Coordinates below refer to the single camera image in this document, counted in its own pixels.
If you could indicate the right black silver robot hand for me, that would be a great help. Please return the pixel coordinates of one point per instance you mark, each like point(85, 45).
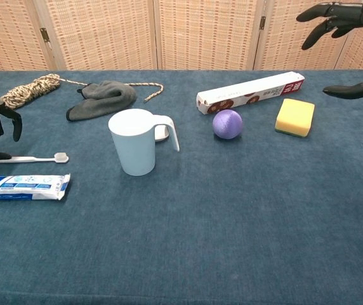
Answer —
point(353, 14)

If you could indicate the white toothbrush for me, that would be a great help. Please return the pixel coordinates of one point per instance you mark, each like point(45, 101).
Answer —
point(35, 159)

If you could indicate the blue white toothpaste tube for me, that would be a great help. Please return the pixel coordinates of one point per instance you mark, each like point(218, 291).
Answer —
point(26, 187)

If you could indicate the brass screen hinge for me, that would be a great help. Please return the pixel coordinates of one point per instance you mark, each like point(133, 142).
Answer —
point(262, 23)
point(44, 35)

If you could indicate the yellow sponge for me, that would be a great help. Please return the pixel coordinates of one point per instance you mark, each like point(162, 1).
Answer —
point(295, 117)

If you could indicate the gray folded cloth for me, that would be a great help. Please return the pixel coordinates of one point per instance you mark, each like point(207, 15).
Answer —
point(105, 97)

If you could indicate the long white wrap box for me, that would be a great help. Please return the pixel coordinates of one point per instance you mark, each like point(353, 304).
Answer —
point(245, 92)

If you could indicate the purple ball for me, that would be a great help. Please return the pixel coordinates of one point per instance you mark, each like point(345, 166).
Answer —
point(227, 124)

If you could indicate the white computer mouse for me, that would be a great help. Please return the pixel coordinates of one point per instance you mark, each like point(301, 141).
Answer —
point(162, 135)

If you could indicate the blue tablecloth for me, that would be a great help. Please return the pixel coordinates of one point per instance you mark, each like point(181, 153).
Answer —
point(181, 222)

